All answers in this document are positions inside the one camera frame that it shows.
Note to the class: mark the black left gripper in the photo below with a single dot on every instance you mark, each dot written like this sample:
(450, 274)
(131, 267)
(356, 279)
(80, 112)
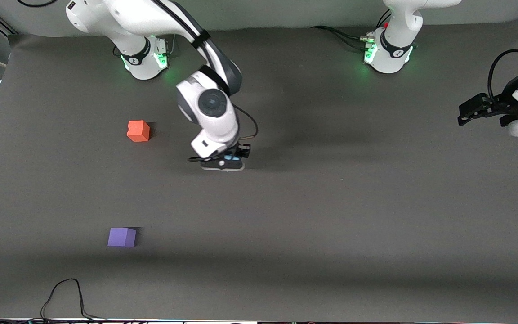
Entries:
(505, 102)

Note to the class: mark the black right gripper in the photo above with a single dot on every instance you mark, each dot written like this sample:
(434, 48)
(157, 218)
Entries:
(243, 150)

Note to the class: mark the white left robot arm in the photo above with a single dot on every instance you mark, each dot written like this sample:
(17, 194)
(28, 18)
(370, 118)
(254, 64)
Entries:
(391, 56)

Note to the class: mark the purple foam block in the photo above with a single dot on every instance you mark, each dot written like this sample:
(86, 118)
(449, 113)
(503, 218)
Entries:
(121, 237)

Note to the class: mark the light blue foam block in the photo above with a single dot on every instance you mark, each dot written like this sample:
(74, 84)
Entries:
(229, 157)

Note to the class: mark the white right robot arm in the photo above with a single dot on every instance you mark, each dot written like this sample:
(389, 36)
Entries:
(209, 117)

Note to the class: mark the orange foam block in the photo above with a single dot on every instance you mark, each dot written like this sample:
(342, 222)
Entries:
(138, 131)

